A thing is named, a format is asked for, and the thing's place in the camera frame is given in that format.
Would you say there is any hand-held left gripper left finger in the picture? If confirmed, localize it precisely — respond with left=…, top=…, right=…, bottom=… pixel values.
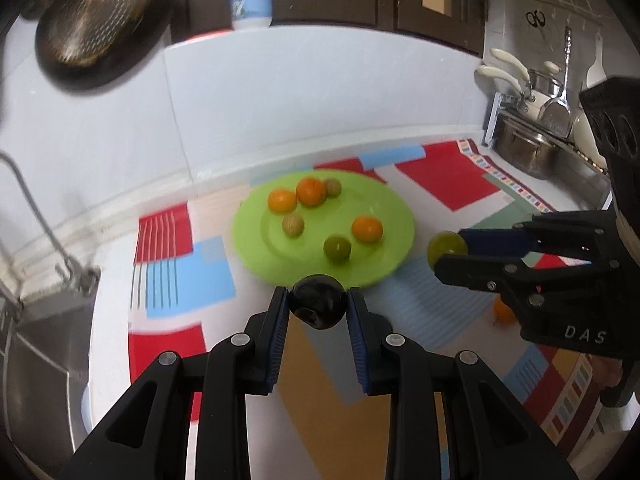
left=57, top=286, right=291, bottom=480

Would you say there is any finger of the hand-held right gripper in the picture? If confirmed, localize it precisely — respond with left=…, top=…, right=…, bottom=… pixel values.
left=459, top=210, right=621, bottom=261
left=434, top=254, right=618, bottom=321

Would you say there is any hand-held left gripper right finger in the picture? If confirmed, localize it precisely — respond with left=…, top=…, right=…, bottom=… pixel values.
left=346, top=287, right=571, bottom=480

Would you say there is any green plum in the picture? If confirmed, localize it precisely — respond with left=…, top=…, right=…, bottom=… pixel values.
left=427, top=230, right=469, bottom=268
left=323, top=235, right=352, bottom=262

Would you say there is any large orange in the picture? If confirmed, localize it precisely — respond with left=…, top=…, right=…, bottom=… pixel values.
left=492, top=297, right=517, bottom=325
left=296, top=177, right=328, bottom=207

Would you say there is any dark purple plum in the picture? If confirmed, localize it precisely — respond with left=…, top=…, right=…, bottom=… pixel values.
left=290, top=274, right=348, bottom=331

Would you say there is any green plate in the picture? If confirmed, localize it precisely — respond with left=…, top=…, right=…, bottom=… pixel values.
left=231, top=170, right=417, bottom=290

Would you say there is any small orange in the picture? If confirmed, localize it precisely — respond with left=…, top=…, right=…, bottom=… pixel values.
left=351, top=215, right=384, bottom=243
left=268, top=188, right=298, bottom=213

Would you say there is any large steel pot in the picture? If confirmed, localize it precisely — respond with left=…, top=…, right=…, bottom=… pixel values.
left=492, top=115, right=566, bottom=181

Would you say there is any colourful patchwork tablecloth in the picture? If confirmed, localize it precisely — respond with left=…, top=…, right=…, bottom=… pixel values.
left=127, top=139, right=608, bottom=461

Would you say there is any white dish rack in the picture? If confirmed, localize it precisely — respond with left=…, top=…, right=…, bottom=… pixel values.
left=481, top=92, right=616, bottom=211

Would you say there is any metal skimmer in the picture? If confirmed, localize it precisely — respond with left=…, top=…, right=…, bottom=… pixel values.
left=542, top=27, right=574, bottom=137

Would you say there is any white rice spoon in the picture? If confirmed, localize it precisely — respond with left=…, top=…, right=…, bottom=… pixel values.
left=586, top=35, right=607, bottom=92

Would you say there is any slim gooseneck faucet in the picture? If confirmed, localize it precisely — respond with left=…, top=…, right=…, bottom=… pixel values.
left=0, top=152, right=101, bottom=306

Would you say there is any steel sink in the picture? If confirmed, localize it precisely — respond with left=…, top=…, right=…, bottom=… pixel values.
left=0, top=290, right=96, bottom=461

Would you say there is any black frying pan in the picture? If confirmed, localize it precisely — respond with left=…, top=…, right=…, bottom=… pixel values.
left=35, top=0, right=173, bottom=92

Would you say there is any cream handled saucepan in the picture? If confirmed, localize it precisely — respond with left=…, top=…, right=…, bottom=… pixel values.
left=490, top=47, right=546, bottom=116
left=475, top=64, right=533, bottom=117

